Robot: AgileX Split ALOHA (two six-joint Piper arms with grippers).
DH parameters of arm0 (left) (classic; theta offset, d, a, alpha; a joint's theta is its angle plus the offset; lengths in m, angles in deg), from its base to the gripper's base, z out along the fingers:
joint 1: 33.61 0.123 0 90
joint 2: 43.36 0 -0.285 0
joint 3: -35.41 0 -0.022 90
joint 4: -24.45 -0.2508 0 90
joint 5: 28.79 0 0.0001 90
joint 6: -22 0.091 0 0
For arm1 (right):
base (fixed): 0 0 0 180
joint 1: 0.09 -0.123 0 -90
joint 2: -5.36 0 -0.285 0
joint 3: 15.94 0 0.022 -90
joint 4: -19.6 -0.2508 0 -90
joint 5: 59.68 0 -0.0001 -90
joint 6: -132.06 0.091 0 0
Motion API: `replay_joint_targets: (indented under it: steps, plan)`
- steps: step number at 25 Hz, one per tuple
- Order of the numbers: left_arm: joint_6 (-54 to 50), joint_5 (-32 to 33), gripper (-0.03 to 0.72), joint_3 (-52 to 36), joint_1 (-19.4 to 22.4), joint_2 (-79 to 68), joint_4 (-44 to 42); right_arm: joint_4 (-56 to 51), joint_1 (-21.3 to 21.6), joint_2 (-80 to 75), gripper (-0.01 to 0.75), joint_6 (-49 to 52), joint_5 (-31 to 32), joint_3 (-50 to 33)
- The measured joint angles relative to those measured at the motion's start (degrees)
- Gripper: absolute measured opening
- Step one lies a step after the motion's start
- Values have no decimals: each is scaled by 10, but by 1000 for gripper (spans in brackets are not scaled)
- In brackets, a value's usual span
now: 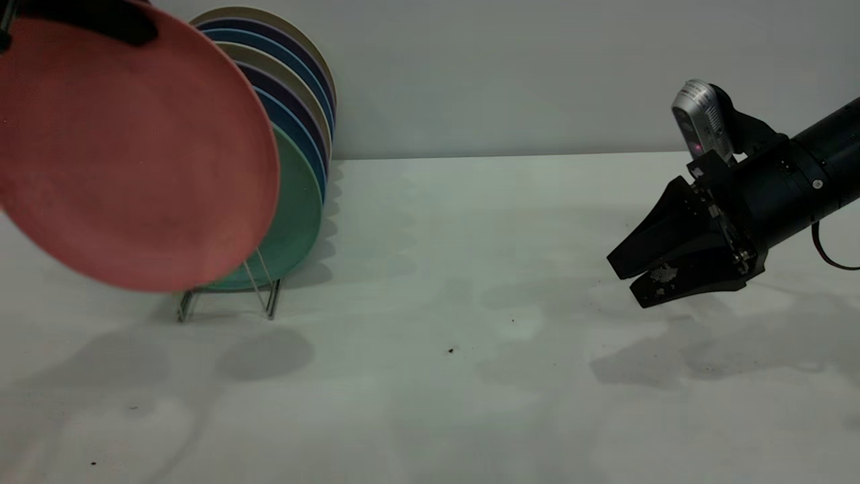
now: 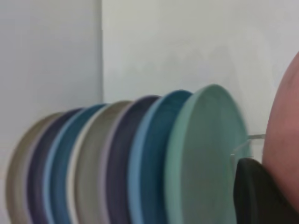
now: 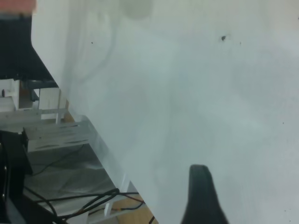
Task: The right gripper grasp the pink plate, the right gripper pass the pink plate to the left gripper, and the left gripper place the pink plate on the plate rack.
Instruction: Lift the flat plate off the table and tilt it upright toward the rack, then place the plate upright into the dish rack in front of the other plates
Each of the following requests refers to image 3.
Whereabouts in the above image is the white metal frame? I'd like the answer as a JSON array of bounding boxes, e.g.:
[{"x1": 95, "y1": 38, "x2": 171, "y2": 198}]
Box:
[{"x1": 0, "y1": 78, "x2": 70, "y2": 128}]

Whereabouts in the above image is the large black background object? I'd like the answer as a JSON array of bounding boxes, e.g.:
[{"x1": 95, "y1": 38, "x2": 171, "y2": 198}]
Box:
[{"x1": 0, "y1": 13, "x2": 59, "y2": 82}]

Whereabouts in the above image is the thick black cable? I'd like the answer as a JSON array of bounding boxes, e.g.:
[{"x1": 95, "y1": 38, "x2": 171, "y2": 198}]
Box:
[{"x1": 23, "y1": 186, "x2": 141, "y2": 224}]

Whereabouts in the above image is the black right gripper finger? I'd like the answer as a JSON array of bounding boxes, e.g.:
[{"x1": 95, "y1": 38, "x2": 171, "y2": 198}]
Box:
[{"x1": 181, "y1": 164, "x2": 229, "y2": 224}]

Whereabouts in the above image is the orange red background object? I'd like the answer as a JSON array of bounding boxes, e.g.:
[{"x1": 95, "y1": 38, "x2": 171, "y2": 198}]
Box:
[{"x1": 0, "y1": 0, "x2": 38, "y2": 14}]

